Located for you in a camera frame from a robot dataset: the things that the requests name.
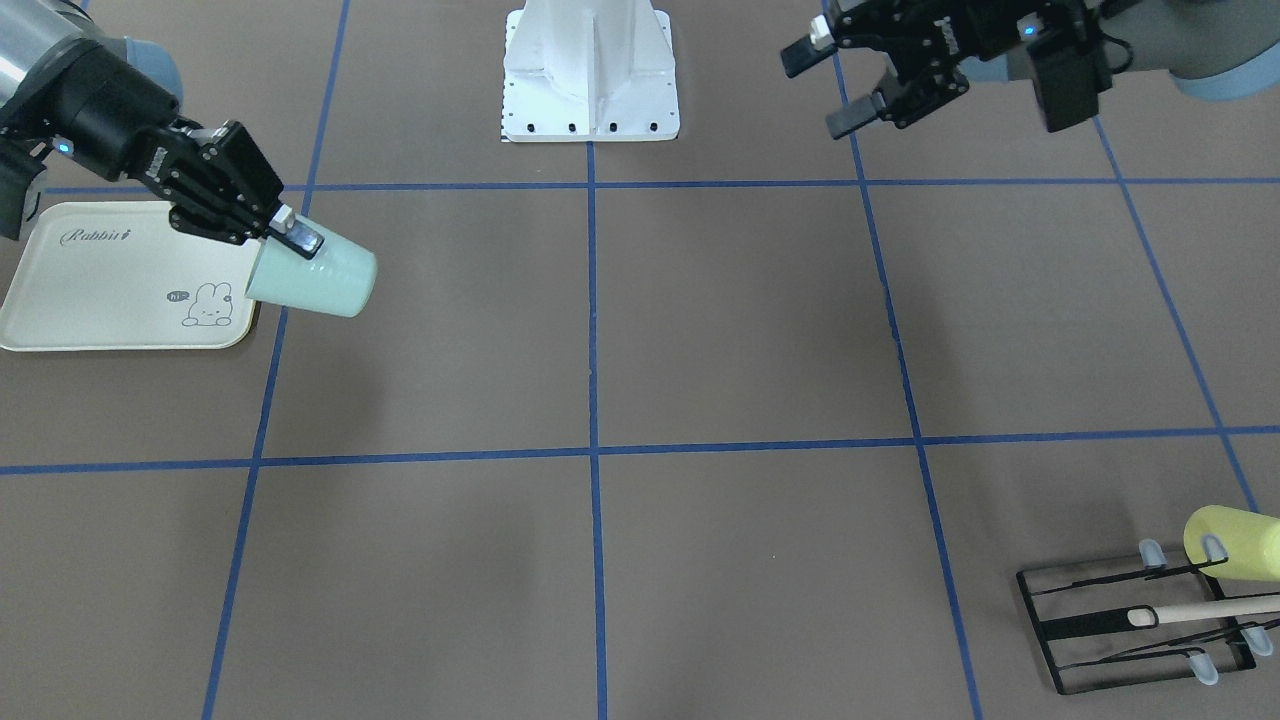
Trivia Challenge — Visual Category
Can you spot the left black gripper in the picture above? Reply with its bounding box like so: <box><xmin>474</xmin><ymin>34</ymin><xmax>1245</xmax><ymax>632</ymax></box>
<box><xmin>780</xmin><ymin>1</ymin><xmax>1041</xmax><ymax>140</ymax></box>

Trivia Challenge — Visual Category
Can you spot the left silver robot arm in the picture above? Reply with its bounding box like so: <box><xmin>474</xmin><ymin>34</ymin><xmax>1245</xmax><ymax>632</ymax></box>
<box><xmin>780</xmin><ymin>1</ymin><xmax>1279</xmax><ymax>138</ymax></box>

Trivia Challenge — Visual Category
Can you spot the black wire cup rack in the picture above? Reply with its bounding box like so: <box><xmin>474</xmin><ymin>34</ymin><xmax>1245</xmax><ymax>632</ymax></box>
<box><xmin>1014</xmin><ymin>539</ymin><xmax>1277</xmax><ymax>696</ymax></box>

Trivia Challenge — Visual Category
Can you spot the cream rabbit tray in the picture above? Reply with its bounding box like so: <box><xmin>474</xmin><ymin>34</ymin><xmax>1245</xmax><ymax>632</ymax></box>
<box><xmin>1</xmin><ymin>201</ymin><xmax>260</xmax><ymax>352</ymax></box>

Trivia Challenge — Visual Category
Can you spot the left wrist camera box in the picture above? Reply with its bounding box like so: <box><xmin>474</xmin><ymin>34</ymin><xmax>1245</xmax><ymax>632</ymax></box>
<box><xmin>1027</xmin><ymin>31</ymin><xmax>1114</xmax><ymax>133</ymax></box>

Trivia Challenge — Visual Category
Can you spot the green plastic cup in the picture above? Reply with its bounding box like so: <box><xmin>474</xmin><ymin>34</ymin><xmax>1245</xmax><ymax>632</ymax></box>
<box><xmin>244</xmin><ymin>231</ymin><xmax>379</xmax><ymax>318</ymax></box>

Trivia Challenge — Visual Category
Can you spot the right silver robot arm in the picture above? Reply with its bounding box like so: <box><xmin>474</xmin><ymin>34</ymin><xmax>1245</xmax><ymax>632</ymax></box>
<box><xmin>1</xmin><ymin>1</ymin><xmax>325</xmax><ymax>260</ymax></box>

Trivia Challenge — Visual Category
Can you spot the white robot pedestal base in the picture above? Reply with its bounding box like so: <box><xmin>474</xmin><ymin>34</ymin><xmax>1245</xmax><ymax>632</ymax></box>
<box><xmin>500</xmin><ymin>1</ymin><xmax>681</xmax><ymax>143</ymax></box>

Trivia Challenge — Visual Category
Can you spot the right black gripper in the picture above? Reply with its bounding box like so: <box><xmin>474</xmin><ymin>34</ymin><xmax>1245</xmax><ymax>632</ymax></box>
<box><xmin>128</xmin><ymin>120</ymin><xmax>325</xmax><ymax>261</ymax></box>

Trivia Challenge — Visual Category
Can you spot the yellow plastic cup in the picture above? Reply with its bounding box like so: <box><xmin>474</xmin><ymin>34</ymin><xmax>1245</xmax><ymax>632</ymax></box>
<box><xmin>1183</xmin><ymin>505</ymin><xmax>1279</xmax><ymax>582</ymax></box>

